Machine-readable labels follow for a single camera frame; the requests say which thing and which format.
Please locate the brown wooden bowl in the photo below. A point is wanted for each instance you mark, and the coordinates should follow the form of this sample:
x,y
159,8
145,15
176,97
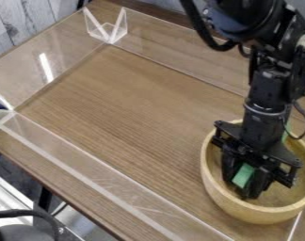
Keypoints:
x,y
281,201

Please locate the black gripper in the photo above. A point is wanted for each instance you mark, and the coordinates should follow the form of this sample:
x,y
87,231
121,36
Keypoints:
x,y
257,145

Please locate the black metal base plate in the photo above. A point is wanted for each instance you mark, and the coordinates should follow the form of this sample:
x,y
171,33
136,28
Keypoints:
x,y
66,234

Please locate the green rectangular block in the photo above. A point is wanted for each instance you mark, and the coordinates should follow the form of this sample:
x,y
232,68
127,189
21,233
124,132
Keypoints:
x,y
243,177

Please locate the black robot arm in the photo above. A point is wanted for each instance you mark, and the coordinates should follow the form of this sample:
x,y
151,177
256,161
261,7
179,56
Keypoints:
x,y
273,26

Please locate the clear acrylic tray walls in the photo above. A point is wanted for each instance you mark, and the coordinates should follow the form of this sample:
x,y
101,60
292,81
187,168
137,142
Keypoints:
x,y
113,95

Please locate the black table leg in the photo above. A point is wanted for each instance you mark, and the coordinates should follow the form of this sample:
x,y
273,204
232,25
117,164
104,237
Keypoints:
x,y
45,199

